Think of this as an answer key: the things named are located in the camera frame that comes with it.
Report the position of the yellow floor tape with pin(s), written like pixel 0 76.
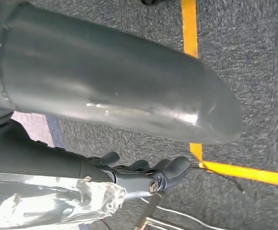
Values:
pixel 189 28

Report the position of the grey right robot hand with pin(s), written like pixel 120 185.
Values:
pixel 105 73

